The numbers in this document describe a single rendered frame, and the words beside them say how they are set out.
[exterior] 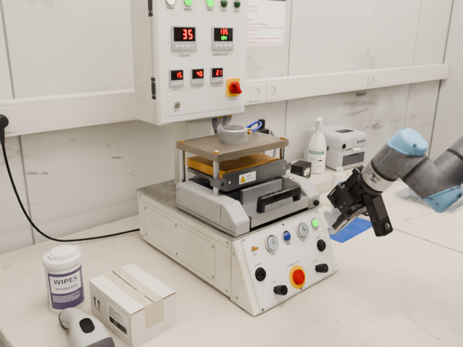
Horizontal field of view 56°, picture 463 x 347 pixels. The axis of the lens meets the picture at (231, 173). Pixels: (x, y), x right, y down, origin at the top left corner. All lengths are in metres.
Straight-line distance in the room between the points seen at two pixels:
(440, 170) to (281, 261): 0.44
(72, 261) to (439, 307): 0.91
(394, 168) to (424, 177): 0.07
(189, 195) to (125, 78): 0.56
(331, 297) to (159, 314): 0.45
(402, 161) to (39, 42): 1.05
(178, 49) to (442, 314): 0.96
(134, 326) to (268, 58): 1.35
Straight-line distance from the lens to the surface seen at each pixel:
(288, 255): 1.18
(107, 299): 1.06
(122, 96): 1.52
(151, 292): 1.04
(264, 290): 1.12
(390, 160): 1.04
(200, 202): 1.15
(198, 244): 1.19
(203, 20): 1.31
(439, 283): 1.38
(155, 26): 1.22
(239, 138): 1.21
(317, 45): 2.26
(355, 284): 1.29
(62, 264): 1.11
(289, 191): 1.17
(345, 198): 1.13
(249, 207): 1.14
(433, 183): 1.03
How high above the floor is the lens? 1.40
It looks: 18 degrees down
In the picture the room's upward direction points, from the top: 1 degrees clockwise
